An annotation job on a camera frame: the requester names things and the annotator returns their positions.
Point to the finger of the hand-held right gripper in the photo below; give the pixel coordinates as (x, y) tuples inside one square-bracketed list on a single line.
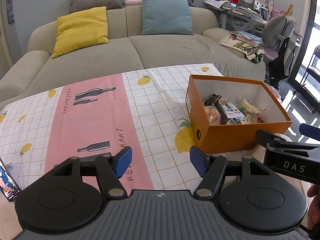
[(271, 140), (311, 131)]

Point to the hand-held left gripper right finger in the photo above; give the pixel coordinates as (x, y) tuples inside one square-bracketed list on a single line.
[(198, 161)]

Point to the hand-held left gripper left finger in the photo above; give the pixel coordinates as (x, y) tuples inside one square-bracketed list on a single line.
[(123, 161)]

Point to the small red dark snack packet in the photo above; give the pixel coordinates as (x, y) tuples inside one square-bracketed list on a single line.
[(260, 119)]

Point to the orange cardboard box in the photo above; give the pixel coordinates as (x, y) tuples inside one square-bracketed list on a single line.
[(225, 140)]

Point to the white blue bread packet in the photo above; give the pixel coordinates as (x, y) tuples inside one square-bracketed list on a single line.
[(237, 121)]

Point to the clear nut bar packet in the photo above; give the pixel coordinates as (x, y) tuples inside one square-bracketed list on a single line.
[(251, 106)]

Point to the cookie packet with orange label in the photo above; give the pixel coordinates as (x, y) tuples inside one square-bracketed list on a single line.
[(212, 116)]

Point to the clear packet with white label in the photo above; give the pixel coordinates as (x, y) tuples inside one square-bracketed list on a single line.
[(231, 113)]

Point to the green snack packet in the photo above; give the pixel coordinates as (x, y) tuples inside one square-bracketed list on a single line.
[(212, 100)]

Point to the person's right hand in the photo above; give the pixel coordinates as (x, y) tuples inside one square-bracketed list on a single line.
[(314, 205)]

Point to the person's right leg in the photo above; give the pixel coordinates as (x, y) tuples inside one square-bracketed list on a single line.
[(283, 138)]

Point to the red white plastic bag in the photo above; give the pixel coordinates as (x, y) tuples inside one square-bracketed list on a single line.
[(273, 92)]

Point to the black metal rack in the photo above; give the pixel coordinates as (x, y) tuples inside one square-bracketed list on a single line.
[(311, 80)]

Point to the pink white lemon tablecloth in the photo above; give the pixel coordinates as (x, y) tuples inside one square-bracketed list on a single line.
[(150, 105)]

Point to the black bag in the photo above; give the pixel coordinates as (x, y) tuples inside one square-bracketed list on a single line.
[(281, 62)]

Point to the grey desk chair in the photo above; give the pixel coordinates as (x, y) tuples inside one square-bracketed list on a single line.
[(277, 35)]

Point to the stack of books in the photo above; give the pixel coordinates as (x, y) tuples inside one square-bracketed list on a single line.
[(247, 37)]

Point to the beige sofa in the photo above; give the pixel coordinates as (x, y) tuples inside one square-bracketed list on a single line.
[(162, 50)]

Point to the smartphone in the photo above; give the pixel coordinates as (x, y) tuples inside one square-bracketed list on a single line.
[(7, 180)]

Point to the white desk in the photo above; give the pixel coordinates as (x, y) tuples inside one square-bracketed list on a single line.
[(235, 21)]

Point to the pile of books and papers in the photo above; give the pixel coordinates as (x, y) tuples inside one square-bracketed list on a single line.
[(237, 7)]

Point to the yellow pillow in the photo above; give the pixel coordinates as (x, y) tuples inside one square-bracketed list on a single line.
[(80, 30)]

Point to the light blue pillow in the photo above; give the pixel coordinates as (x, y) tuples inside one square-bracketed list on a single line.
[(166, 15)]

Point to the pink cushion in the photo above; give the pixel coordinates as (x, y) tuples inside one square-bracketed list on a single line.
[(132, 2)]

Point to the grey striped pillow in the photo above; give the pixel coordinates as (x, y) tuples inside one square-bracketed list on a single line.
[(95, 0)]

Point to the framed wall picture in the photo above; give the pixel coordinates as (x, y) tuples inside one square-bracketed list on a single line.
[(9, 5)]

